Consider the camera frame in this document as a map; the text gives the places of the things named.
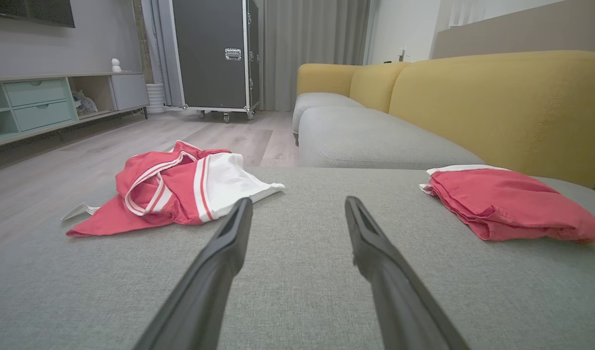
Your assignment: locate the red white jersey with label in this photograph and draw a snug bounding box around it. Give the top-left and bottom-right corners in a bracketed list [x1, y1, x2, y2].
[61, 140, 286, 239]

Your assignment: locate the black wall television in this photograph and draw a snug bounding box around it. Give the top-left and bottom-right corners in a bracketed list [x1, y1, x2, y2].
[0, 0, 76, 29]

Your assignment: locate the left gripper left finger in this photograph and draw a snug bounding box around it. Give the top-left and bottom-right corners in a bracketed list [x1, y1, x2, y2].
[132, 196, 254, 350]

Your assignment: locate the black wheeled flight case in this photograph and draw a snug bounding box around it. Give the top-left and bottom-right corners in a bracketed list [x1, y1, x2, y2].
[170, 0, 262, 123]

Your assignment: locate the white ribbed cylinder bin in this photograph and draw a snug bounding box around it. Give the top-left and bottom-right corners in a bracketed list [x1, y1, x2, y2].
[145, 82, 167, 116]

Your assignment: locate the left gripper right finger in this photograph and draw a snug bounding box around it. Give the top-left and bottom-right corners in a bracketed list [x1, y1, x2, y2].
[344, 195, 471, 350]

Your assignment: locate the grey low media cabinet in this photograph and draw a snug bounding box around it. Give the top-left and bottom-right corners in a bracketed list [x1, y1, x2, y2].
[0, 71, 150, 149]

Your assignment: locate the teal cabinet drawer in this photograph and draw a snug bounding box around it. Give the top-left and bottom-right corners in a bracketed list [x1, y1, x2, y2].
[13, 100, 74, 132]
[3, 79, 68, 108]

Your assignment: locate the large grey sofa seat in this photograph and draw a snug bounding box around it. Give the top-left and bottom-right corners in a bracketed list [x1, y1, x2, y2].
[0, 167, 595, 350]

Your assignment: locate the small grey sofa seat cushion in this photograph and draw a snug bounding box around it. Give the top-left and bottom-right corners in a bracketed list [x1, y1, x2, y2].
[291, 92, 366, 146]

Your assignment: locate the clear bag in cabinet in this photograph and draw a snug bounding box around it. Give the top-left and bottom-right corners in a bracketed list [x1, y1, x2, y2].
[72, 89, 99, 116]

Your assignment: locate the grey curtain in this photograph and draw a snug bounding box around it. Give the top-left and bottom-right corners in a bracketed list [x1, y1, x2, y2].
[258, 0, 372, 113]

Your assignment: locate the large yellow sofa backrest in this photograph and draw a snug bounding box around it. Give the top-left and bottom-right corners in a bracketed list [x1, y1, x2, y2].
[389, 50, 595, 190]

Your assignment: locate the yellow sofa backrest cushion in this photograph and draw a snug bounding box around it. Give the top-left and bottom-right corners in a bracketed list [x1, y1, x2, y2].
[349, 61, 412, 114]
[296, 63, 361, 98]

